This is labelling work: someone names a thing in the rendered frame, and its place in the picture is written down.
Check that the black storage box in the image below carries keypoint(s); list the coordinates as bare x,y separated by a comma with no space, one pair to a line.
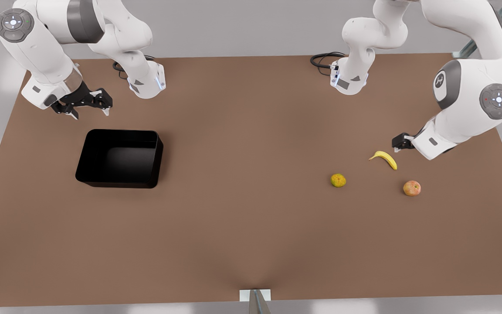
120,159

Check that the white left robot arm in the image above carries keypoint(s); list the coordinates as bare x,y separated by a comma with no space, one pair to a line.
469,87

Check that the yellow-green orange fruit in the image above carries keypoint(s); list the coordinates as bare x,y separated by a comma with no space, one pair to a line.
338,180

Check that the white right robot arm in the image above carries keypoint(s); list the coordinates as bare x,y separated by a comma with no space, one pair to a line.
37,48

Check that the yellow banana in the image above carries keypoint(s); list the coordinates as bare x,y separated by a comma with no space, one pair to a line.
385,158

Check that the red-yellow apple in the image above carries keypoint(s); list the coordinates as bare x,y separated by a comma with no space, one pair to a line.
412,188

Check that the silver frame post with foot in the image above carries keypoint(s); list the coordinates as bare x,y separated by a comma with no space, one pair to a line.
257,301

